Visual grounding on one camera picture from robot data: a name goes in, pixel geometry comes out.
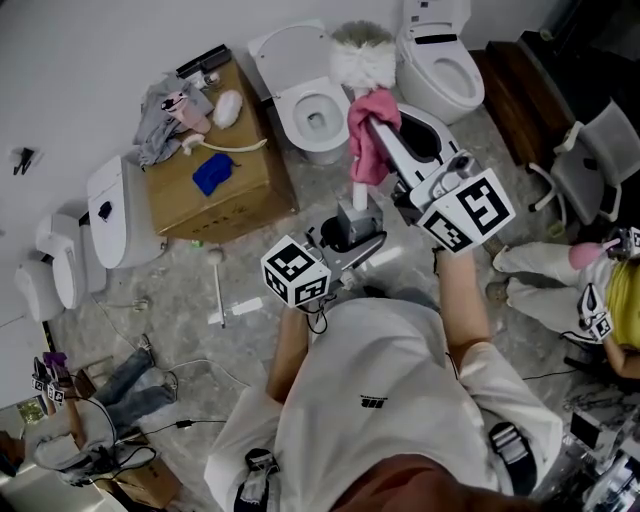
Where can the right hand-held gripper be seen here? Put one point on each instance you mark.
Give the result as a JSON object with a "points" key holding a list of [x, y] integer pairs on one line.
{"points": [[475, 210]]}

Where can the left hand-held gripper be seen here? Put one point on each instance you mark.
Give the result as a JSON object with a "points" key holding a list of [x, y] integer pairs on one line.
{"points": [[295, 272]]}

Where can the pink cloth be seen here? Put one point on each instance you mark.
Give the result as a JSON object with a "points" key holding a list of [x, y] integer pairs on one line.
{"points": [[365, 145]]}

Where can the white toilet brush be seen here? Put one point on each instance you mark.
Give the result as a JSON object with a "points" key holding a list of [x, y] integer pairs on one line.
{"points": [[362, 60]]}

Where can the person's left forearm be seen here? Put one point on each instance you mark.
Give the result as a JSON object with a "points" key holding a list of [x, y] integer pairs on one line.
{"points": [[287, 350]]}

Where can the person's right forearm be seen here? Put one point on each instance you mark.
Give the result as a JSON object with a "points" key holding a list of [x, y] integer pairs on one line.
{"points": [[460, 300]]}

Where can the white smart toilet black panel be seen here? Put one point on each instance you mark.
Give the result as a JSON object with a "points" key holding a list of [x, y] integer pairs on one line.
{"points": [[425, 92]]}

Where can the open round-lid white toilet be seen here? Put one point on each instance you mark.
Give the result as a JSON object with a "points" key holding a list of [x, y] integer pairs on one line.
{"points": [[285, 55]]}

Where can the large closed white toilet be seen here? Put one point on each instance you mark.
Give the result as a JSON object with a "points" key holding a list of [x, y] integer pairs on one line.
{"points": [[115, 220]]}

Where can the large brown cardboard box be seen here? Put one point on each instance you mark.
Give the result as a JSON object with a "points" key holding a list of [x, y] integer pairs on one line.
{"points": [[235, 190]]}

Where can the person's white t-shirt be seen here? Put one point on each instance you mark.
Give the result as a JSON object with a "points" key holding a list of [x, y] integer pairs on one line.
{"points": [[375, 350]]}

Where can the brown wooden bench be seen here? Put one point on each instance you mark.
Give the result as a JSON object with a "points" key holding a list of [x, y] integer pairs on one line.
{"points": [[520, 100]]}

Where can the blue cloth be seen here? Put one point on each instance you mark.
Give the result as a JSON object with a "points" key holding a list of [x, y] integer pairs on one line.
{"points": [[212, 172]]}

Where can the white fluffy sponge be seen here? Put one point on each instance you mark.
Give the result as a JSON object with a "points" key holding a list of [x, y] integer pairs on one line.
{"points": [[227, 107]]}

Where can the grey office chair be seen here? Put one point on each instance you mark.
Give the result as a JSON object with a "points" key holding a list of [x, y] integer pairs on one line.
{"points": [[600, 165]]}

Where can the pink cup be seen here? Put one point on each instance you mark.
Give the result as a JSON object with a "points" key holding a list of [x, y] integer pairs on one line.
{"points": [[187, 115]]}

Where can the black tray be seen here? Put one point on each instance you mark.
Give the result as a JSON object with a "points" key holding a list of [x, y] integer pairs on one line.
{"points": [[210, 57]]}

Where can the grey clothing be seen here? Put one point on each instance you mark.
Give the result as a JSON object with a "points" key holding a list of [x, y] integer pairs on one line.
{"points": [[155, 135]]}

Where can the small black object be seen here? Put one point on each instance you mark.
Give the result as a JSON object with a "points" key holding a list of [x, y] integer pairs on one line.
{"points": [[105, 210]]}

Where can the printed brown cardboard box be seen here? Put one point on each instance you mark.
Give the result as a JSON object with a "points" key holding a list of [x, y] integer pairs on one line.
{"points": [[150, 482]]}

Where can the black wall hook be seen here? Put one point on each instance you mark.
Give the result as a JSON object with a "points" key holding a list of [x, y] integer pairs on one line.
{"points": [[23, 161]]}

